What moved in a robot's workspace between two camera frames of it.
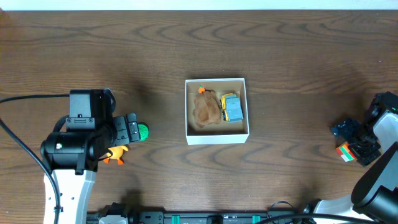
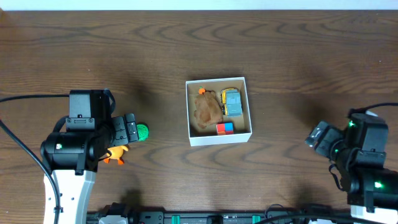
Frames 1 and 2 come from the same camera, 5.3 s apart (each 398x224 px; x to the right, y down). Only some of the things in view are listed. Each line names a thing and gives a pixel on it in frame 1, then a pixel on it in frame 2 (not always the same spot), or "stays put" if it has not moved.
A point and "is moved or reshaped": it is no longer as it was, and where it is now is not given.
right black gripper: [357, 142] → [323, 140]
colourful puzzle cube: [344, 152] is moved or reshaped
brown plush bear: [206, 109] stays put
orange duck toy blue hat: [117, 154] stays put
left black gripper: [132, 127] stays put
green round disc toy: [143, 131] stays put
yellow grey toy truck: [231, 107] is moved or reshaped
